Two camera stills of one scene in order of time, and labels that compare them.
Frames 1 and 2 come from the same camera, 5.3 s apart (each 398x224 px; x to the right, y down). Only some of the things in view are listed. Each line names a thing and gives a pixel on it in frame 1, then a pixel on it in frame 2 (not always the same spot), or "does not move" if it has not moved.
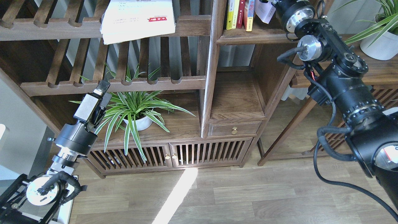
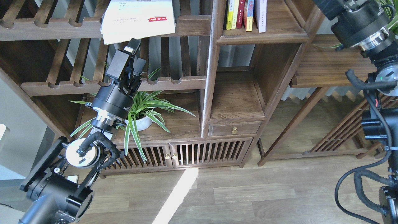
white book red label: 123,20 does not move
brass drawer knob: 234,131 does not move
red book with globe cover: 248,15 does not move
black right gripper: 291,11 → 362,25
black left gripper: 74,141 → 113,101
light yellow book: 235,13 does not move
